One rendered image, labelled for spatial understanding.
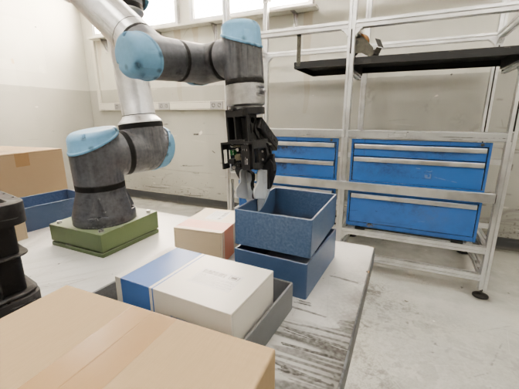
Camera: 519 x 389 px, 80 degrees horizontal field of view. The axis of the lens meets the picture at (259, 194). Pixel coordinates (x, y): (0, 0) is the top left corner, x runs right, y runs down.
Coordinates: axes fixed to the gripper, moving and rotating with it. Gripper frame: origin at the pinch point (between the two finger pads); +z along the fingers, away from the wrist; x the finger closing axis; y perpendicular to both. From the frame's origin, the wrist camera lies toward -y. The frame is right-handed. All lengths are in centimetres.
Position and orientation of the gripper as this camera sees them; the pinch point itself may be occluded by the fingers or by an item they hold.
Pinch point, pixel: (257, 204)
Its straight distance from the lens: 67.3
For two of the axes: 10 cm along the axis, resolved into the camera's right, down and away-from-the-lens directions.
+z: 0.6, 9.7, 2.1
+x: 8.9, 0.4, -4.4
